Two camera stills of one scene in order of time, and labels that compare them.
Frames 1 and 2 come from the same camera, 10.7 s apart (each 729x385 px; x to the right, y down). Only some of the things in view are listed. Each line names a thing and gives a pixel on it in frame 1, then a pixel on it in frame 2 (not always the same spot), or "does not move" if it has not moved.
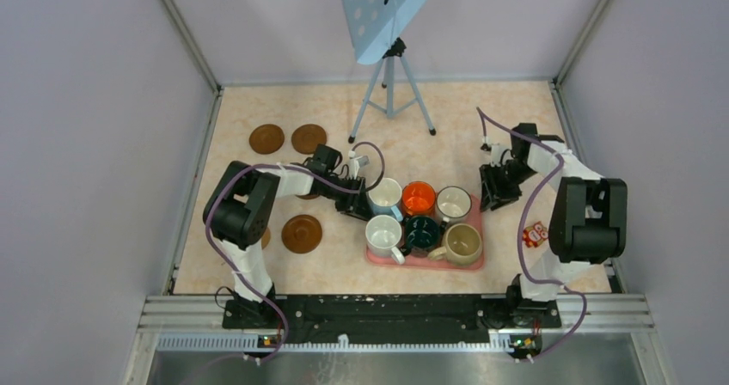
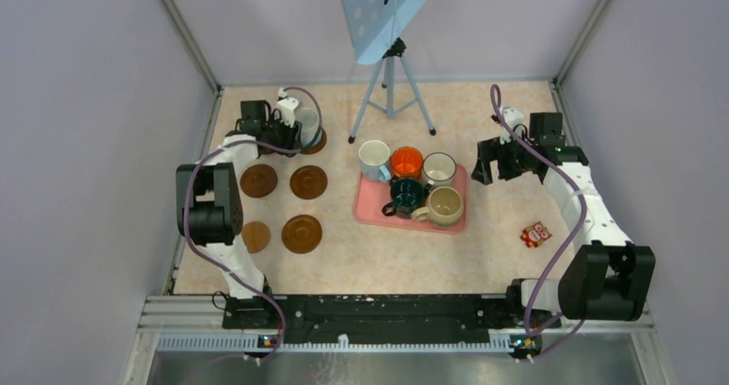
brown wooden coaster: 302,234 does not move
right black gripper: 493,195 → 491,149
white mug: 382,235 → 311,134
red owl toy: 535,235 does not move
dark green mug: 422,235 → 407,196
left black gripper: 355,204 → 291,138
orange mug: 418,198 → 406,161
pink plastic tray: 428,262 → 370,196
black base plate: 457,318 does not move
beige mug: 462,245 → 445,207
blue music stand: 375,3 does not move
